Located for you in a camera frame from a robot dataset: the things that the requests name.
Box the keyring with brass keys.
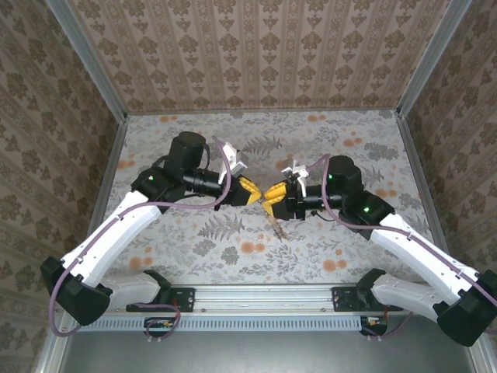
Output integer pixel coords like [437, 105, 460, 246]
[259, 193, 288, 240]

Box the grey metal sheet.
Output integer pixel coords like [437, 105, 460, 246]
[61, 329, 477, 373]

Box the black connector board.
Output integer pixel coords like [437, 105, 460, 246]
[359, 315, 390, 337]
[144, 316, 176, 338]

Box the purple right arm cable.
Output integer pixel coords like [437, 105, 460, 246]
[306, 155, 497, 342]

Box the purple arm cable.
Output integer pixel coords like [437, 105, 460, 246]
[306, 155, 497, 342]
[48, 135, 238, 345]

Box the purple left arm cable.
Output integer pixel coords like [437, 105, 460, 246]
[48, 135, 238, 345]

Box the aluminium table side rail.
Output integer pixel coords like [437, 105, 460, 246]
[395, 112, 497, 373]
[33, 116, 129, 373]

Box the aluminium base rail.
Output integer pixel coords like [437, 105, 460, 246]
[103, 284, 405, 314]

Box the white slotted cable duct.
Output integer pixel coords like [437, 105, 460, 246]
[79, 313, 364, 333]

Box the aluminium frame post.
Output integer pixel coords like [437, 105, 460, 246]
[44, 0, 128, 122]
[396, 0, 474, 117]

